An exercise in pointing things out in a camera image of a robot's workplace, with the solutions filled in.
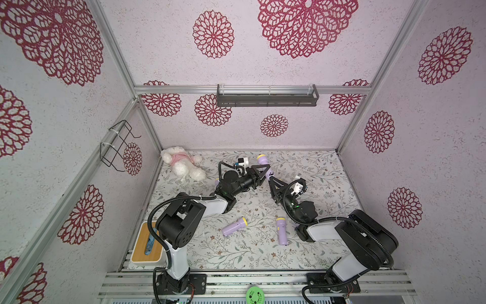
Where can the black wall shelf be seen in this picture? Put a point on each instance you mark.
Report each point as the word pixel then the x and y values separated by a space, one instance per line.
pixel 268 99

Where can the white plush teddy bear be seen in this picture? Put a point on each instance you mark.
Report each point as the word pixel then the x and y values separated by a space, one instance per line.
pixel 183 163

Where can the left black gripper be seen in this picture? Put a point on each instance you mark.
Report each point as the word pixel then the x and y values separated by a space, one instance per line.
pixel 253 173

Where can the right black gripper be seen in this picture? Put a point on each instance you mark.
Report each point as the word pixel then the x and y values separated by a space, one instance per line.
pixel 283 192

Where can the black wire wall rack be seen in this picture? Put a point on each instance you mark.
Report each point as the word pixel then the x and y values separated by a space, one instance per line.
pixel 121 153

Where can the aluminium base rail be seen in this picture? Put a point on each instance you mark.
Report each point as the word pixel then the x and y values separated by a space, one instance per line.
pixel 273 284

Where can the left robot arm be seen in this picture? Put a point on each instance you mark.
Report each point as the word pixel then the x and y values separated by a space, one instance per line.
pixel 174 223

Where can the green tape roll front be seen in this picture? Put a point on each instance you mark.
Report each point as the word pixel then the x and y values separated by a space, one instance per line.
pixel 255 295

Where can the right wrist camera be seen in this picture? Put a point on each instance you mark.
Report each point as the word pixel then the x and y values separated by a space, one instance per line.
pixel 298 187

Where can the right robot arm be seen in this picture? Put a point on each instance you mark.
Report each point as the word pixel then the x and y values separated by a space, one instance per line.
pixel 370 245

